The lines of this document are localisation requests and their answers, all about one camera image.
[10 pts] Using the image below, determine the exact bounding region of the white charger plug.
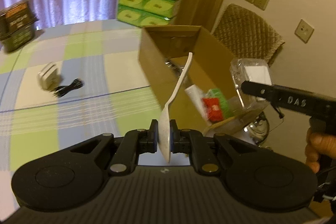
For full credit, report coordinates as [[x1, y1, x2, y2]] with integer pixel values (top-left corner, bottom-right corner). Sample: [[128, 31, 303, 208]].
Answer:
[[37, 62, 60, 90]]

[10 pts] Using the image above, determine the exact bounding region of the green white medicine box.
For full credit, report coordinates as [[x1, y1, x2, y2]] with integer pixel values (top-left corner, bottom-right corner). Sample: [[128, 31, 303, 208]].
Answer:
[[206, 88, 234, 119]]

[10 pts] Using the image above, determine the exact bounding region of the person right hand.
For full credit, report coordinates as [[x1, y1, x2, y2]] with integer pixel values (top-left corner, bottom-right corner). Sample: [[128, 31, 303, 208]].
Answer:
[[305, 127, 336, 173]]

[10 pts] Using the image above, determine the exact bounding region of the quilted brown chair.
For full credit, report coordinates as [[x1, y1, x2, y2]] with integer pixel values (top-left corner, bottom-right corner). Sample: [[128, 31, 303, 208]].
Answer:
[[213, 3, 285, 66]]

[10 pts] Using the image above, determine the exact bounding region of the steel kettle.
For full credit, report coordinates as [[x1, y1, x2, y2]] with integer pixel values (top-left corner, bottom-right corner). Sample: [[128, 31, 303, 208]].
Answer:
[[244, 112, 270, 145]]

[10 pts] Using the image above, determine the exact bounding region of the silver foil pouch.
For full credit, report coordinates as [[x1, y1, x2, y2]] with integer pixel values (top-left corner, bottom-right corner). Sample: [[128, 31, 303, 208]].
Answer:
[[165, 59, 185, 79]]

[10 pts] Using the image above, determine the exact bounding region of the beige plastic spoon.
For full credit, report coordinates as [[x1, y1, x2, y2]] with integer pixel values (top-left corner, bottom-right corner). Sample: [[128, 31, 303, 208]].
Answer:
[[159, 52, 194, 164]]

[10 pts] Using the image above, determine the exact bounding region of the white adapter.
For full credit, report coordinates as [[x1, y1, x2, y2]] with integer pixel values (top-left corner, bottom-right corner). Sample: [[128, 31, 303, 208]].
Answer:
[[230, 59, 272, 110]]

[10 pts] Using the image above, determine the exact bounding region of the black audio cable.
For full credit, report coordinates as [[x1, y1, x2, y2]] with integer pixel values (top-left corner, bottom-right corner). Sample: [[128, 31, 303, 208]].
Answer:
[[52, 78, 85, 98]]

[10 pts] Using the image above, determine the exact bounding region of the checked tablecloth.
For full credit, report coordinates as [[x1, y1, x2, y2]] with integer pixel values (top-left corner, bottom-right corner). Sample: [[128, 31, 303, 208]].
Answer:
[[1, 20, 161, 219]]

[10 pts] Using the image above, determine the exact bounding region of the red snack packet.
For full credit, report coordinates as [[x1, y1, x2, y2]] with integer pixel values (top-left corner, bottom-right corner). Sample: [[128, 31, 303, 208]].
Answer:
[[202, 98, 224, 123]]

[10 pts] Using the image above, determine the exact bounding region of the open cardboard box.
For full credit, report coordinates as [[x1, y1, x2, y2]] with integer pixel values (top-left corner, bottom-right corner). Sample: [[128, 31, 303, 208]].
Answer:
[[138, 24, 268, 135]]

